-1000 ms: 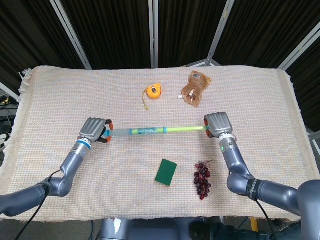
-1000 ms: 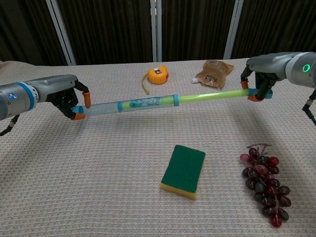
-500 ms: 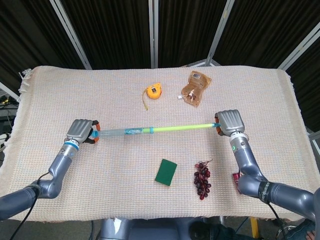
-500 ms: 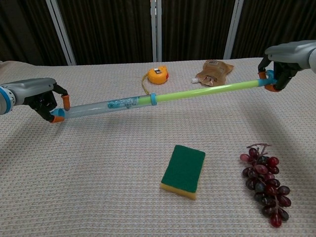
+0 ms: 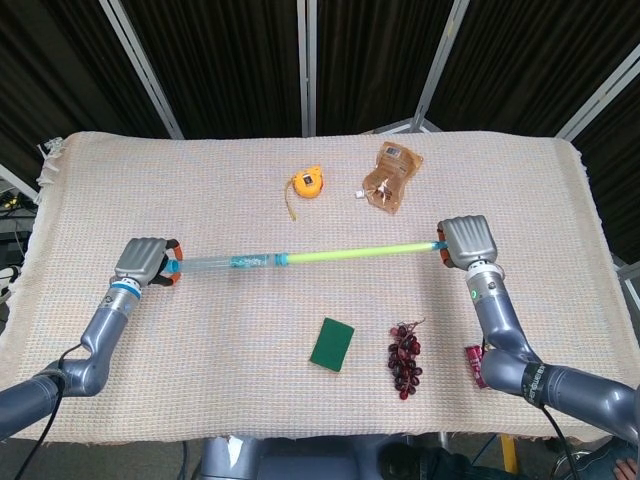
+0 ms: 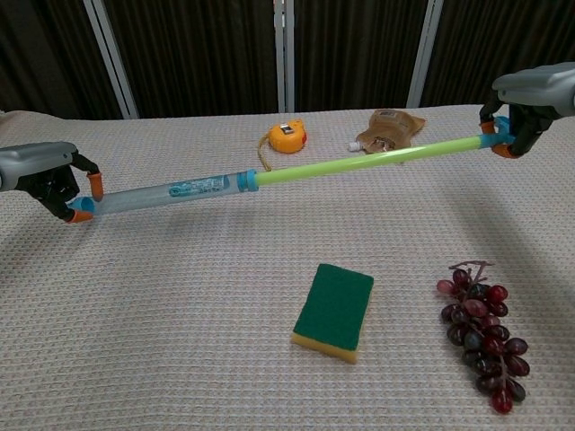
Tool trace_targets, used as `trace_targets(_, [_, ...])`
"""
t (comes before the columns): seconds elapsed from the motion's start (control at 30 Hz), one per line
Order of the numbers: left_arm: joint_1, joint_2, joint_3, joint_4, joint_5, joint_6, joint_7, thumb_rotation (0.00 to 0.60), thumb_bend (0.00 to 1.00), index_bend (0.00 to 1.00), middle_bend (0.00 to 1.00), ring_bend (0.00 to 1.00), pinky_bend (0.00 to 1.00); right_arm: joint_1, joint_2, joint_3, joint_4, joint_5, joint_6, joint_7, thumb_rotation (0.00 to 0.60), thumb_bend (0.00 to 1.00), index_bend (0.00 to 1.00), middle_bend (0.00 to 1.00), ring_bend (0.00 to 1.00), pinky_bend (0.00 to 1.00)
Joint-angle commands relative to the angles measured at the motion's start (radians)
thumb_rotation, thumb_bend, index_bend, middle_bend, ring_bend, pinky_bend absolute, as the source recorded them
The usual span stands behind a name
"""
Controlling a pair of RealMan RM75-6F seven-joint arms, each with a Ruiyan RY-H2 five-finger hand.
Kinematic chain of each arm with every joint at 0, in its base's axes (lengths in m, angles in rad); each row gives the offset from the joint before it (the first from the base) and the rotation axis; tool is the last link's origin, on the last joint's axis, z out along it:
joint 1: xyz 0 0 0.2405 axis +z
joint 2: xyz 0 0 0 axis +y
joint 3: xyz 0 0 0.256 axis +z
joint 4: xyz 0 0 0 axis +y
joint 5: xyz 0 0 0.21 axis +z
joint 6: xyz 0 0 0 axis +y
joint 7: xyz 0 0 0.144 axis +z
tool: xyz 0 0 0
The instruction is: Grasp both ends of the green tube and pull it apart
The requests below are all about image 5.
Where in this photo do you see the grey partition frame post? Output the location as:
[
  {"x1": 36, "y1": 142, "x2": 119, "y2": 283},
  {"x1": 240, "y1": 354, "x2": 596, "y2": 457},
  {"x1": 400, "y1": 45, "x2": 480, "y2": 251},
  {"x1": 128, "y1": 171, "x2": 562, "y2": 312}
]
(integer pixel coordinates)
[
  {"x1": 413, "y1": 0, "x2": 470, "y2": 132},
  {"x1": 98, "y1": 0, "x2": 185, "y2": 140},
  {"x1": 296, "y1": 0, "x2": 318, "y2": 138},
  {"x1": 553, "y1": 43, "x2": 640, "y2": 142}
]

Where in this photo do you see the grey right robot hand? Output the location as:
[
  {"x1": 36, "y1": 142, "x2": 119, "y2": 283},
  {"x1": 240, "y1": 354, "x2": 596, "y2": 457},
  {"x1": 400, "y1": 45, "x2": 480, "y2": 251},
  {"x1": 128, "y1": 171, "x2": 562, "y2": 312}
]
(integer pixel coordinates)
[{"x1": 435, "y1": 214, "x2": 501, "y2": 271}]

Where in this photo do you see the red snack packet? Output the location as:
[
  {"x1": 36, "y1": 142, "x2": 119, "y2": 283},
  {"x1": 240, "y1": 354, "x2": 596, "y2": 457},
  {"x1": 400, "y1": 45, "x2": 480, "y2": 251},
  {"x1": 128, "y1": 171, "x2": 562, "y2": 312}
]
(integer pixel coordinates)
[{"x1": 464, "y1": 344, "x2": 490, "y2": 389}]

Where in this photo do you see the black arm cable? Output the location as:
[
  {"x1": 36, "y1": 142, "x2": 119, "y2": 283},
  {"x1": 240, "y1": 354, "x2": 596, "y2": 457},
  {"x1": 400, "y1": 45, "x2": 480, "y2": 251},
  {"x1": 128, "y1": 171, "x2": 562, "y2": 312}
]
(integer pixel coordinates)
[
  {"x1": 538, "y1": 401, "x2": 585, "y2": 480},
  {"x1": 22, "y1": 342, "x2": 85, "y2": 480}
]

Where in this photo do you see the clear plastic tube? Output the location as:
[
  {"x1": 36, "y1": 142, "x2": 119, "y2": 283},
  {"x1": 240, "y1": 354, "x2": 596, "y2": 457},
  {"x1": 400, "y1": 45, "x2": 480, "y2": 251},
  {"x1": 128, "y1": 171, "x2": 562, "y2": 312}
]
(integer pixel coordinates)
[{"x1": 167, "y1": 251, "x2": 291, "y2": 277}]

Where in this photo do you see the grey robot torso base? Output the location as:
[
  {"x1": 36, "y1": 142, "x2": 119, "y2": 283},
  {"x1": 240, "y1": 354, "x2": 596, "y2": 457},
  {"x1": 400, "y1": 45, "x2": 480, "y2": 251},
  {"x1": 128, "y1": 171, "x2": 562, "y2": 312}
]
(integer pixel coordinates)
[{"x1": 199, "y1": 433, "x2": 417, "y2": 480}]

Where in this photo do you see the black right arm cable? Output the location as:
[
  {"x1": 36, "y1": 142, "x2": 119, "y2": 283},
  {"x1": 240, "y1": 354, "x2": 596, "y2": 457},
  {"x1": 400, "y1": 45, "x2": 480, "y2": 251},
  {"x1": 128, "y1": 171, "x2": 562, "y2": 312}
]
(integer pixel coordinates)
[{"x1": 538, "y1": 401, "x2": 585, "y2": 480}]

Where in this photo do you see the green and yellow sponge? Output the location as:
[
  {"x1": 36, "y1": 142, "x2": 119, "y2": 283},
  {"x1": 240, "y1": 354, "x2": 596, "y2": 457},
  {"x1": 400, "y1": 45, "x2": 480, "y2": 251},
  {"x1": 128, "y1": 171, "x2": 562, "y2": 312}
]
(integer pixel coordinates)
[{"x1": 308, "y1": 316, "x2": 357, "y2": 374}]

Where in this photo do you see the brown spouted drink pouch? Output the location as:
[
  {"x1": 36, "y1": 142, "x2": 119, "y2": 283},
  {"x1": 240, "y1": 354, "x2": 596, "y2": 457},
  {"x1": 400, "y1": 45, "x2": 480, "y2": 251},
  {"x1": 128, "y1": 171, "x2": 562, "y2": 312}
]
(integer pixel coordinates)
[{"x1": 353, "y1": 141, "x2": 425, "y2": 217}]

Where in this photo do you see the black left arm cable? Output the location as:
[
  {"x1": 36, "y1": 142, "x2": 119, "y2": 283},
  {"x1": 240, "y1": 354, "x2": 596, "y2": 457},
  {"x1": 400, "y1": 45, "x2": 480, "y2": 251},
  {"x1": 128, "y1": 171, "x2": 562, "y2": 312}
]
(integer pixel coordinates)
[{"x1": 22, "y1": 342, "x2": 85, "y2": 480}]

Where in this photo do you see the beige woven tablecloth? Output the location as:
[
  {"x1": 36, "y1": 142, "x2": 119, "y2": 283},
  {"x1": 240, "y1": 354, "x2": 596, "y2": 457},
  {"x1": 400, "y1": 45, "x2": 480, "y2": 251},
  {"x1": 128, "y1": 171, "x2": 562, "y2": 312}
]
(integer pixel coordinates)
[{"x1": 0, "y1": 130, "x2": 640, "y2": 445}]

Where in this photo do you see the orange tape measure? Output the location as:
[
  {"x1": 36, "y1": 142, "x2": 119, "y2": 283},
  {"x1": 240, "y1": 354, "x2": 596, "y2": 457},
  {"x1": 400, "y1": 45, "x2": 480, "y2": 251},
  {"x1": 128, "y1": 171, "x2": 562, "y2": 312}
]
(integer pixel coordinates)
[{"x1": 284, "y1": 168, "x2": 327, "y2": 224}]

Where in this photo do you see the red grape bunch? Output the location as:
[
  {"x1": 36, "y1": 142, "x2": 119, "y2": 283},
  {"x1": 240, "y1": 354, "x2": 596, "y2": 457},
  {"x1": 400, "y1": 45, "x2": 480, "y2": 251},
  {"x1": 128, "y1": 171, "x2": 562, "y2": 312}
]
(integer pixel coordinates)
[{"x1": 385, "y1": 318, "x2": 427, "y2": 401}]

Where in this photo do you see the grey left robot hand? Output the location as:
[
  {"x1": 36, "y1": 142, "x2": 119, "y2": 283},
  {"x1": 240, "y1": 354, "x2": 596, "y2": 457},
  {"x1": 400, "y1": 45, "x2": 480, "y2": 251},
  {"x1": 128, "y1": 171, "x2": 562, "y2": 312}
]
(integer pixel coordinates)
[{"x1": 113, "y1": 236, "x2": 186, "y2": 290}]

